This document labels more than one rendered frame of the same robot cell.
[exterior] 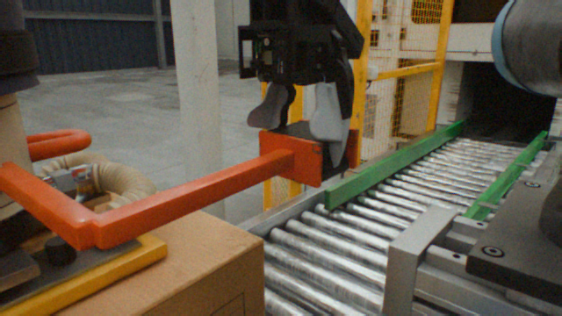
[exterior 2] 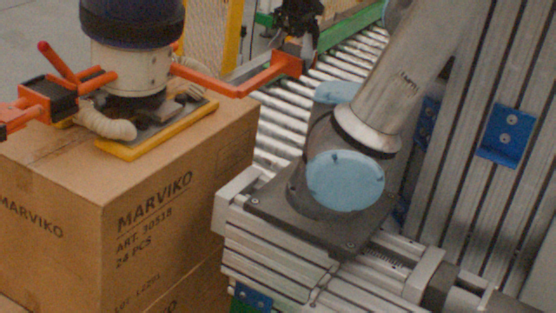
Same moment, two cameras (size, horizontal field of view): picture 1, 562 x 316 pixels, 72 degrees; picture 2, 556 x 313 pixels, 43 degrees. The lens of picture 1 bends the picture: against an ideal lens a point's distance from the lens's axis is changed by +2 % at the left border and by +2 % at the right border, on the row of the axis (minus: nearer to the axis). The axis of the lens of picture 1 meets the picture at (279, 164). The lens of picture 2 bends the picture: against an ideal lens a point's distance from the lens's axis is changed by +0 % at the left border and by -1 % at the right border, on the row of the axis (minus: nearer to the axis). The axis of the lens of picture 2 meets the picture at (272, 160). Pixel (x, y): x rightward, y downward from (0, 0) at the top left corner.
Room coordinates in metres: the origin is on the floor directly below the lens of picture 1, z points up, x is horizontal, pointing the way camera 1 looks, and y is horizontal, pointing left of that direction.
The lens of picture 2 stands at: (-1.10, 0.40, 1.77)
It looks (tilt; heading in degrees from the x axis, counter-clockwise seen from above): 32 degrees down; 345
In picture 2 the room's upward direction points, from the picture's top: 10 degrees clockwise
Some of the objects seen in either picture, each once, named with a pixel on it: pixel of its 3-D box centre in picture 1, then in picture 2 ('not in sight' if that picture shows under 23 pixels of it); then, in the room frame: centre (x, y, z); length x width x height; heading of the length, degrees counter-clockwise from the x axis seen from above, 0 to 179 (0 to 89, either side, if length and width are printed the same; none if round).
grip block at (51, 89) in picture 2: not in sight; (48, 98); (0.18, 0.52, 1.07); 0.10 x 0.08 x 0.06; 50
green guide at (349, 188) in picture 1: (406, 151); (343, 23); (1.96, -0.68, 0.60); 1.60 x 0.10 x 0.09; 139
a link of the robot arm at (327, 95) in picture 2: not in sight; (342, 122); (-0.10, 0.01, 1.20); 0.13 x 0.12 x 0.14; 166
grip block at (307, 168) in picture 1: (308, 149); (294, 59); (0.44, -0.04, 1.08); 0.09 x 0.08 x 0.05; 50
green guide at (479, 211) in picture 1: (522, 175); not in sight; (1.61, -1.08, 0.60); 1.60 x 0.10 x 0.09; 139
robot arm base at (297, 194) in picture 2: not in sight; (330, 176); (-0.09, 0.01, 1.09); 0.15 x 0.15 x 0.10
